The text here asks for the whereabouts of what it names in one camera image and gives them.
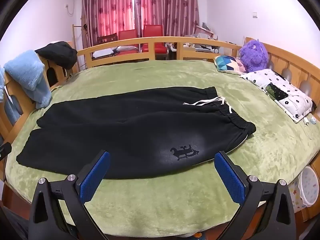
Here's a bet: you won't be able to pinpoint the star print storage box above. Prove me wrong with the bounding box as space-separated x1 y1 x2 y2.
287 177 304 213

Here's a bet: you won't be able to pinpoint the geometric print pillow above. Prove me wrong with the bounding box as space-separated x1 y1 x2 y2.
214 55 248 75

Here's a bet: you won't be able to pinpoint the black garment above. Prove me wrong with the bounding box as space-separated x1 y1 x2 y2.
35 41 78 70

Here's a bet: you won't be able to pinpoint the black pants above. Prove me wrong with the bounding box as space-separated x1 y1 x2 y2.
16 86 257 180

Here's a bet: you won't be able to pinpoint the white plastic basin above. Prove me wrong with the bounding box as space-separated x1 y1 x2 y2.
299 166 320 206

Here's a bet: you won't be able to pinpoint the white floral pillow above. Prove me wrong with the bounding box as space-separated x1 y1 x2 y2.
240 69 314 123

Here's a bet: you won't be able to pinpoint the light blue fleece garment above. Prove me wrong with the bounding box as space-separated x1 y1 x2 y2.
0 49 53 130

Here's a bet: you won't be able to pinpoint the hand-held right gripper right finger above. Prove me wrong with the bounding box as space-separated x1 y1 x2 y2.
214 151 298 240

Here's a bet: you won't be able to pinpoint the white charger with cable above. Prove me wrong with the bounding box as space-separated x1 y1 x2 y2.
301 115 317 139

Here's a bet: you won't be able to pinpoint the dark wooden chair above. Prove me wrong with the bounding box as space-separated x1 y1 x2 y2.
97 33 118 48

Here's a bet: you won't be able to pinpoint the wooden clothes rack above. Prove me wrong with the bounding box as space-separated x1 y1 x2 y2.
72 15 88 71

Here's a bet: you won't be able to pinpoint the white folded bedding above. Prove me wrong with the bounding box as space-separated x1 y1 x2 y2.
93 45 139 58

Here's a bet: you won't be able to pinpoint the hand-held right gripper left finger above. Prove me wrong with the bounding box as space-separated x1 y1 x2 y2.
29 150 111 240

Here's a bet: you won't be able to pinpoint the red chair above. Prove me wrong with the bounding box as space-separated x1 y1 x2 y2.
142 24 168 60
118 29 139 53

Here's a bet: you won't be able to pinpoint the red patterned curtains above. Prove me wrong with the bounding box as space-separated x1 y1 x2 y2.
81 0 200 45

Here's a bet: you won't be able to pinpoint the purple plush toy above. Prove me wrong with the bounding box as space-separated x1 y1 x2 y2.
239 39 269 72

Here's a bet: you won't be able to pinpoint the green fleece blanket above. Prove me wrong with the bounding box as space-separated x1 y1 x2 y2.
5 59 320 238

